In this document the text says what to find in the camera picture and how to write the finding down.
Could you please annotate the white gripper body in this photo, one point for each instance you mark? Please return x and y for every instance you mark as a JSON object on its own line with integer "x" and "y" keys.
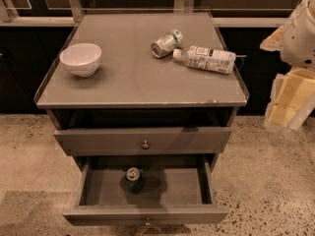
{"x": 299, "y": 39}

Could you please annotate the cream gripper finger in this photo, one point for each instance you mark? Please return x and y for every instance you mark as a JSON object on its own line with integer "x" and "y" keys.
{"x": 292, "y": 100}
{"x": 273, "y": 41}

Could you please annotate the dark green soda can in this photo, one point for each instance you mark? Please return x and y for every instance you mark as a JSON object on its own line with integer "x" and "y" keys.
{"x": 134, "y": 180}

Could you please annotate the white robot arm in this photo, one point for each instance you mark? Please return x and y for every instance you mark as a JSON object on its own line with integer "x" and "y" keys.
{"x": 293, "y": 94}

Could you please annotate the silver green can lying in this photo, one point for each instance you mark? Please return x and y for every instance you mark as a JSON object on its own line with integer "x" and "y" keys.
{"x": 165, "y": 44}

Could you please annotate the grey drawer cabinet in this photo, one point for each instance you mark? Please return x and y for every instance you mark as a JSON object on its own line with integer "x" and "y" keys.
{"x": 132, "y": 88}

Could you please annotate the grey open middle drawer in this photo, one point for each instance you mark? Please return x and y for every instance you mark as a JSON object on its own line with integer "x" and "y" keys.
{"x": 177, "y": 189}

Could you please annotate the grey top drawer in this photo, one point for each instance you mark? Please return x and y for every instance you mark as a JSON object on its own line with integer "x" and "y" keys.
{"x": 128, "y": 141}

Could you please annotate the round metal drawer knob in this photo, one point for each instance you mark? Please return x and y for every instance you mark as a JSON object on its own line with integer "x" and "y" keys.
{"x": 145, "y": 145}

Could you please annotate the clear plastic water bottle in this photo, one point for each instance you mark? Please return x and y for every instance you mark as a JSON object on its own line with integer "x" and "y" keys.
{"x": 207, "y": 59}

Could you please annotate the white ceramic bowl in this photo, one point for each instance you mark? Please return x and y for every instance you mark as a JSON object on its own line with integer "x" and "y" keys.
{"x": 82, "y": 59}

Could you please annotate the metal window frame rail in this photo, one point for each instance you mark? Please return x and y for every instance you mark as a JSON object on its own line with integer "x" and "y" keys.
{"x": 226, "y": 13}

